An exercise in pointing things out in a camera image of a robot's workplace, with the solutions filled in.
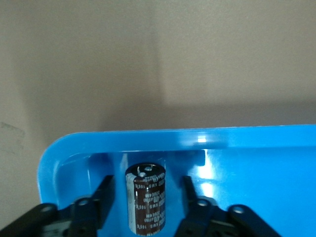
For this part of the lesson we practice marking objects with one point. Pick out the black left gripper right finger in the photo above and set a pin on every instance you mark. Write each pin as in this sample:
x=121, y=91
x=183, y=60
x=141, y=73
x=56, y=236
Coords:
x=197, y=214

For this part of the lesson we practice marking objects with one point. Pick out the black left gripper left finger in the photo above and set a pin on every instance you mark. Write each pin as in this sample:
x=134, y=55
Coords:
x=93, y=212

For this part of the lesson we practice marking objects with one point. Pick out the blue plastic tray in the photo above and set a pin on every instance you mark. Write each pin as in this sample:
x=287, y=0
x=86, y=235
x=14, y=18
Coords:
x=247, y=177

